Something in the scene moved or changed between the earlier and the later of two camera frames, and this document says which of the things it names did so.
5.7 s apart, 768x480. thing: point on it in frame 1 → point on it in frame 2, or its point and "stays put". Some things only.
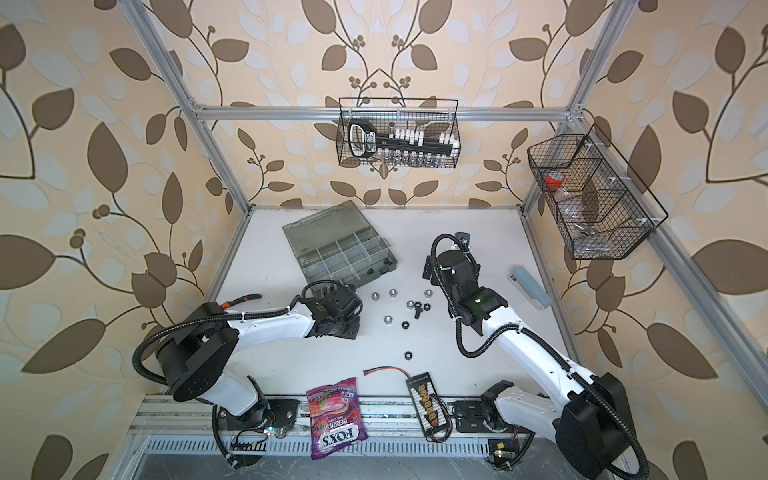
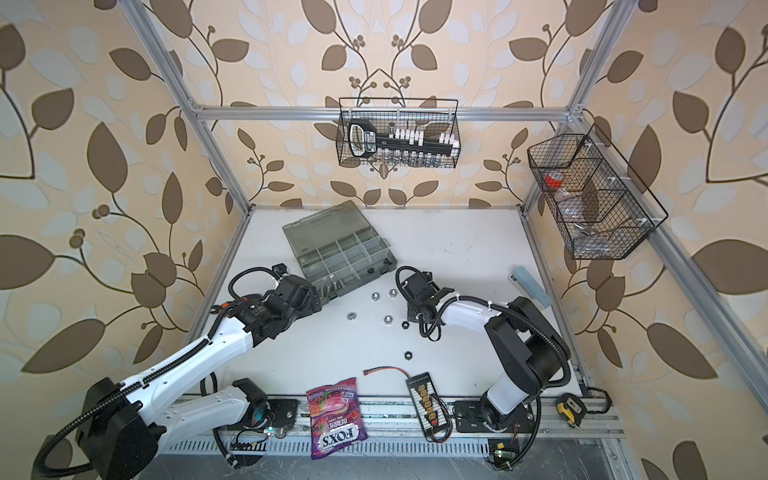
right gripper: x=437 y=278 → x=411 y=313
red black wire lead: x=371 y=370 stays put
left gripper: x=355 y=328 → x=308 y=308
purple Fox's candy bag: x=335 y=418 stays put
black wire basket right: x=602 y=210 stays put
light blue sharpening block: x=536 y=296 stays put
